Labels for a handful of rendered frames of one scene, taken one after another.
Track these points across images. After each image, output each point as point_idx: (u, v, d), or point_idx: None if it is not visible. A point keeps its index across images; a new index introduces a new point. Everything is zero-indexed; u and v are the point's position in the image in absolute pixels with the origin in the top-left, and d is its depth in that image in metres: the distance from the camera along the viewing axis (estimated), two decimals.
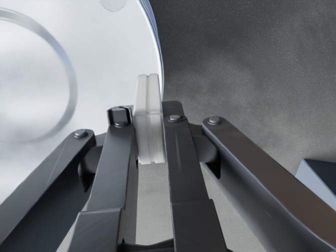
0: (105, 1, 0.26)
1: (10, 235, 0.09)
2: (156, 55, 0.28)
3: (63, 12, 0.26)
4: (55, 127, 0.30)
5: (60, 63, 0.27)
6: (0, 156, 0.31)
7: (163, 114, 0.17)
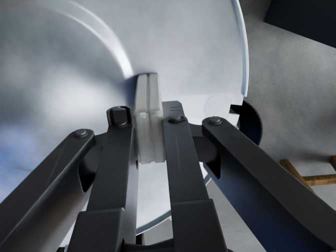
0: None
1: (10, 235, 0.09)
2: None
3: None
4: (127, 94, 0.21)
5: (61, 14, 0.18)
6: None
7: (163, 114, 0.17)
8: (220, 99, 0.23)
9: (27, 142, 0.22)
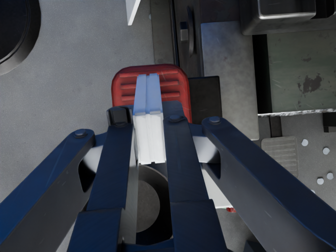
0: None
1: (10, 235, 0.09)
2: None
3: None
4: None
5: None
6: None
7: (163, 114, 0.17)
8: None
9: None
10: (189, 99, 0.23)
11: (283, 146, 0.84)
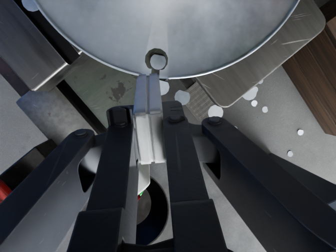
0: None
1: (10, 235, 0.09)
2: (92, 54, 0.29)
3: (175, 17, 0.29)
4: None
5: None
6: None
7: (163, 114, 0.17)
8: None
9: None
10: (6, 193, 0.32)
11: (199, 89, 0.92)
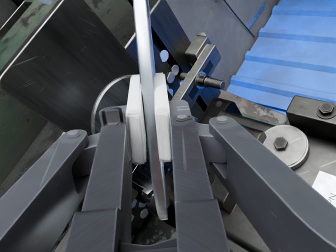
0: None
1: (5, 236, 0.09)
2: None
3: None
4: None
5: (150, 34, 0.27)
6: None
7: (170, 113, 0.17)
8: None
9: None
10: None
11: None
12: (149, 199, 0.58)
